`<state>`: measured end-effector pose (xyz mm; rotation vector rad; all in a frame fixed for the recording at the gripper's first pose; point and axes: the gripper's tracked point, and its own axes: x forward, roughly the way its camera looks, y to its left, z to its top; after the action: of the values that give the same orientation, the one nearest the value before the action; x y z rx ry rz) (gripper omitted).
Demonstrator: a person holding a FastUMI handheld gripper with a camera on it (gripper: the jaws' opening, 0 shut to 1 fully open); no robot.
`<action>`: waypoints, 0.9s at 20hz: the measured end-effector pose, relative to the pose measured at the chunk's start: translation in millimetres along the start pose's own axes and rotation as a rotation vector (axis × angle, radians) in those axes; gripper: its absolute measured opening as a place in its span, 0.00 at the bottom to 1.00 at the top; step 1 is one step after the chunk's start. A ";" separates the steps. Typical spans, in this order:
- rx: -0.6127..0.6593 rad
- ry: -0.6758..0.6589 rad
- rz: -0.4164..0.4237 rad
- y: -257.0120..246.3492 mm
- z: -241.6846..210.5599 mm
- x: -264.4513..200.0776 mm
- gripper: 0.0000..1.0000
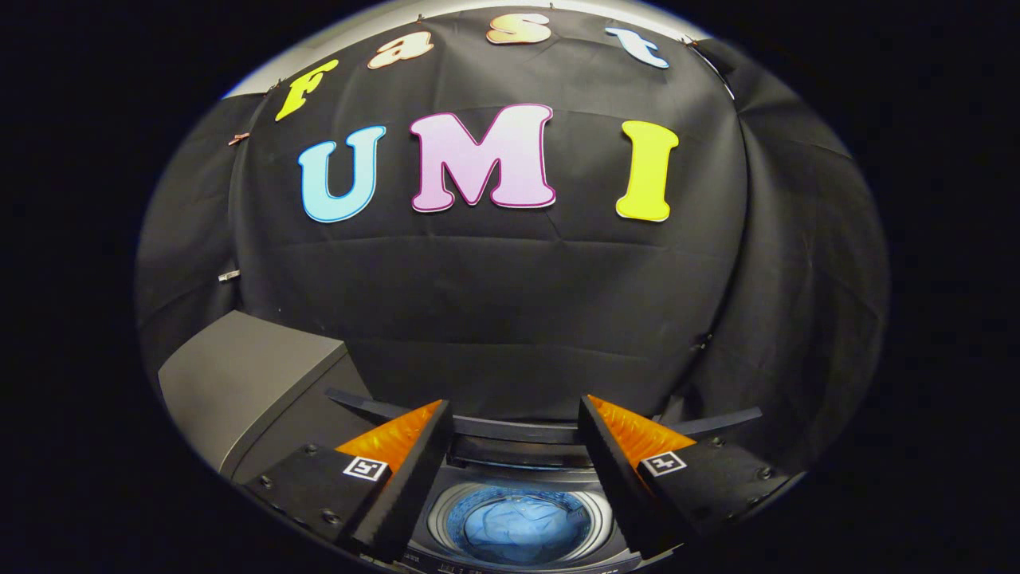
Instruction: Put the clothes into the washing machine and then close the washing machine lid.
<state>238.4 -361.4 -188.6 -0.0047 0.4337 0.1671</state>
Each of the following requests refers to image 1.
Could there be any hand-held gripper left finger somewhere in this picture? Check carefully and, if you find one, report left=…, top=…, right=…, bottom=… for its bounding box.
left=243, top=400, right=455, bottom=564

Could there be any light blue polo shirt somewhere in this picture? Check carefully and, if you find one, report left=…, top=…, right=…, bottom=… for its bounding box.
left=462, top=496, right=594, bottom=563

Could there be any grey cabinet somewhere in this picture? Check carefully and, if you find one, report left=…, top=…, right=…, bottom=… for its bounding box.
left=158, top=311, right=375, bottom=483

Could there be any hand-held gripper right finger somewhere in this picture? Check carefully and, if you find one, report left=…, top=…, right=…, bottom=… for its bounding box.
left=577, top=395, right=791, bottom=559

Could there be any grey washing machine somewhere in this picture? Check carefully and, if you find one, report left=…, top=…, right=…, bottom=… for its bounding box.
left=323, top=387, right=766, bottom=574

